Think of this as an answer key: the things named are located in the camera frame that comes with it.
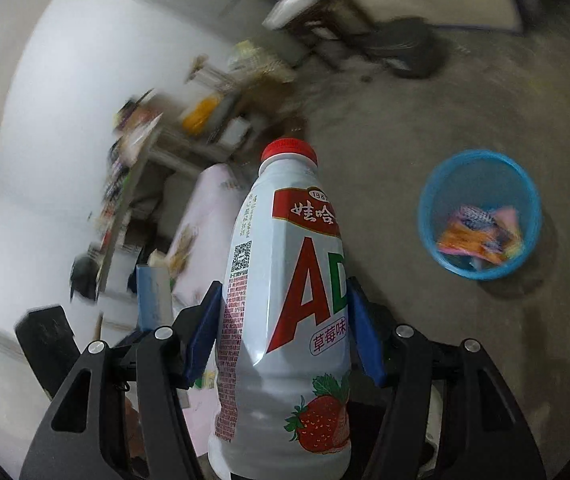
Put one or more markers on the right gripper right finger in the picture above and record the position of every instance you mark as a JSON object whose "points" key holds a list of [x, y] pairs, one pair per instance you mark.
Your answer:
{"points": [[422, 409]]}

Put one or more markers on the black round appliance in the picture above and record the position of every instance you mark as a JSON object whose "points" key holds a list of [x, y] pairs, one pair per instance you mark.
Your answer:
{"points": [[408, 46]]}

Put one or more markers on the dark wooden stool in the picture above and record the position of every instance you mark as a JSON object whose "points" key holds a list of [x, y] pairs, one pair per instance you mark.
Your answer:
{"points": [[314, 22]]}

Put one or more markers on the pink patterned tablecloth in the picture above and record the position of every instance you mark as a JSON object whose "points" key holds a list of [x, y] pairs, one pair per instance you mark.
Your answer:
{"points": [[204, 237]]}

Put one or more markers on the blue trash basket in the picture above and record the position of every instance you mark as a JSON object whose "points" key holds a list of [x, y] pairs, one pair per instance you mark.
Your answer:
{"points": [[480, 215]]}

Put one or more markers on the grey rectangular box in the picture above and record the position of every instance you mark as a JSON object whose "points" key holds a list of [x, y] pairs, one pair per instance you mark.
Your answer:
{"points": [[154, 297]]}

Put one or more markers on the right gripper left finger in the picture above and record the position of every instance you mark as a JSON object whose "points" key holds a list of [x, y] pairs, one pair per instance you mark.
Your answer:
{"points": [[117, 415]]}

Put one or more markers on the yellow plastic bag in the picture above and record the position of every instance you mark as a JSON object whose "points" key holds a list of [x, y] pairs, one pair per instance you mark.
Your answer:
{"points": [[194, 120]]}

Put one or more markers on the white AD milk bottle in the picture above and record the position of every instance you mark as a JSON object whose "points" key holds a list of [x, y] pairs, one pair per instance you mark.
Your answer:
{"points": [[283, 352]]}

